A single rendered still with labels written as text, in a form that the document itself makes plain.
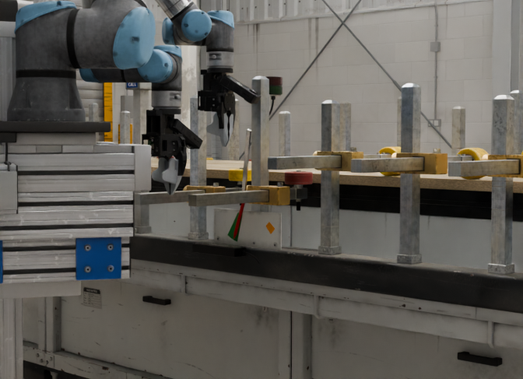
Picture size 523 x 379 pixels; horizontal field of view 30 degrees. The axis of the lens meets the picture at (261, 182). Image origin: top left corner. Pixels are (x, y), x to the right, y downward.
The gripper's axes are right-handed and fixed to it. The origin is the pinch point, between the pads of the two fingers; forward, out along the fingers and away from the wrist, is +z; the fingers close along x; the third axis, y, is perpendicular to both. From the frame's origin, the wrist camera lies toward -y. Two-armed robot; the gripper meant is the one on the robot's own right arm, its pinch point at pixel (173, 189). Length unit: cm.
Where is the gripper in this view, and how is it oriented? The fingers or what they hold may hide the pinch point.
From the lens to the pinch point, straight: 244.1
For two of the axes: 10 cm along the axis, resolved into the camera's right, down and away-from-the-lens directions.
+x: 7.3, 0.4, -6.8
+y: -6.8, 0.3, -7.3
